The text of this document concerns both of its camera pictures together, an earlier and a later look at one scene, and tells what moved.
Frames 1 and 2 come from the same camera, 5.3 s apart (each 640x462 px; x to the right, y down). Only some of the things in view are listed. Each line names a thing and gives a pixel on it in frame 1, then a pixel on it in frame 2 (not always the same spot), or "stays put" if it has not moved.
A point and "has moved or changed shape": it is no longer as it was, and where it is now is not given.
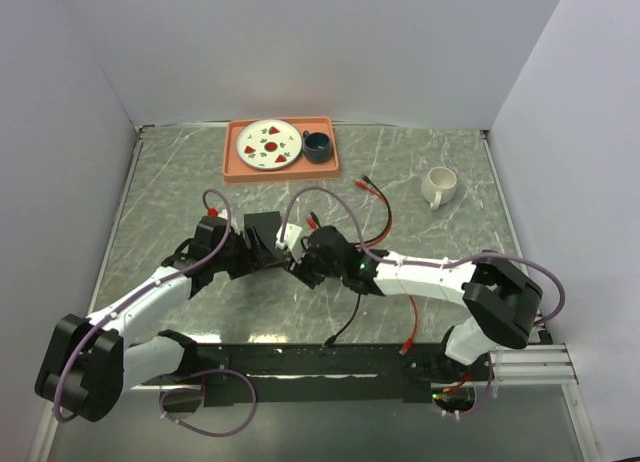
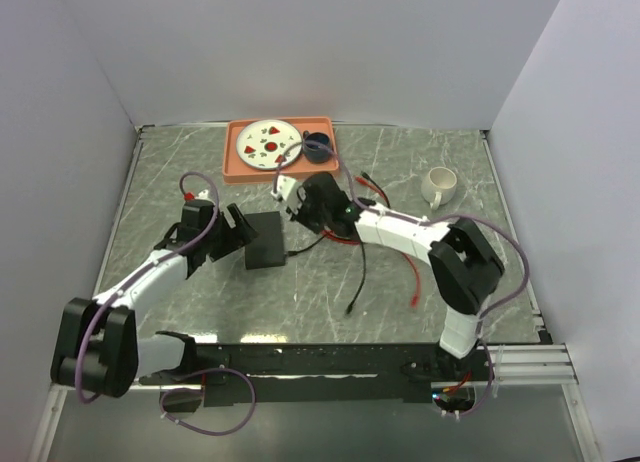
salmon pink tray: (303, 170) stays put
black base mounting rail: (320, 374) stays put
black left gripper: (251, 258) to (237, 236)
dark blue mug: (316, 147) stays put
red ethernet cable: (411, 339) has moved or changed shape
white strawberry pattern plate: (269, 144) stays put
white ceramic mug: (438, 187) stays put
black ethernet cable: (333, 338) has moved or changed shape
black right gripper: (300, 270) to (299, 216)
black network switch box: (265, 228) stays put
